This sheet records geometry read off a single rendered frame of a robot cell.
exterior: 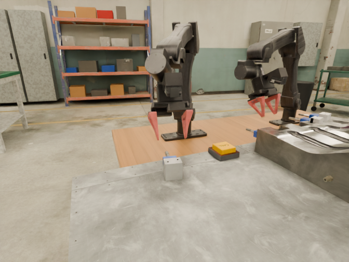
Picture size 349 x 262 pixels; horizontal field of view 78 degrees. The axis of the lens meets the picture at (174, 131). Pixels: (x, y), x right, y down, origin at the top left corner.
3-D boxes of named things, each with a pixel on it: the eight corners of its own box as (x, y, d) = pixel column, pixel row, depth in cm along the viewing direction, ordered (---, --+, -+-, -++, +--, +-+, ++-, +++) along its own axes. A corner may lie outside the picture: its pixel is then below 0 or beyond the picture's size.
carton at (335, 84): (326, 89, 735) (330, 77, 722) (341, 89, 750) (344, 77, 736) (339, 91, 695) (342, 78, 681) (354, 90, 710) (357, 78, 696)
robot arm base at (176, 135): (208, 118, 93) (201, 114, 100) (164, 123, 87) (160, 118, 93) (207, 135, 96) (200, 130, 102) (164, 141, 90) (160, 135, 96)
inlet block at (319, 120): (285, 124, 102) (287, 113, 100) (290, 122, 105) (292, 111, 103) (316, 131, 93) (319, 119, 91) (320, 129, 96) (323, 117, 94)
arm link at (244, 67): (249, 80, 78) (254, 45, 75) (231, 78, 85) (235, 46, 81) (267, 80, 85) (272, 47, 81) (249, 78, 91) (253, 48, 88)
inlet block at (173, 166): (159, 160, 74) (159, 145, 72) (173, 158, 75) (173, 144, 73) (165, 181, 61) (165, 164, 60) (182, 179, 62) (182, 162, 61)
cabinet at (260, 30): (243, 93, 657) (251, 23, 591) (271, 92, 680) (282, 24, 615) (253, 96, 613) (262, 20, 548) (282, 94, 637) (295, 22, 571)
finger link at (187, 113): (196, 135, 58) (192, 102, 60) (170, 137, 57) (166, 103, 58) (190, 139, 65) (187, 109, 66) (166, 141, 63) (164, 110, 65)
